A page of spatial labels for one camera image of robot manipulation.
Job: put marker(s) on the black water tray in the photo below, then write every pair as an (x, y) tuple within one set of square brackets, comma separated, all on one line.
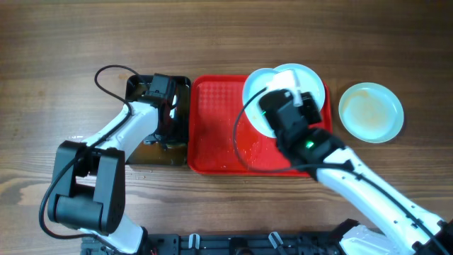
[(156, 154)]

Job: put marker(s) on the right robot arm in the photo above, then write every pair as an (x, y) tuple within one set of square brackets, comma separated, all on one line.
[(406, 228)]

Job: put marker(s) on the light blue plate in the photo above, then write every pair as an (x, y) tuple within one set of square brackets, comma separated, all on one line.
[(308, 80), (371, 112), (254, 83)]

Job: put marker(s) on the red plastic tray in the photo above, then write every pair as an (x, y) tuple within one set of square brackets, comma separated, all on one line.
[(215, 102)]

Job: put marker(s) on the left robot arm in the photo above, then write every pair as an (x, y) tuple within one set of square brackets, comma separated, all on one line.
[(87, 192)]

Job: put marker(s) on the light blue plate bottom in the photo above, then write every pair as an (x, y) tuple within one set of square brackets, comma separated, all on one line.
[(371, 112)]

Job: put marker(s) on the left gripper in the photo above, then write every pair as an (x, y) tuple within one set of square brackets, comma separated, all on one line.
[(179, 135)]

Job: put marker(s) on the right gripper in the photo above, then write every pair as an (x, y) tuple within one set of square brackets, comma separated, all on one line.
[(305, 101)]

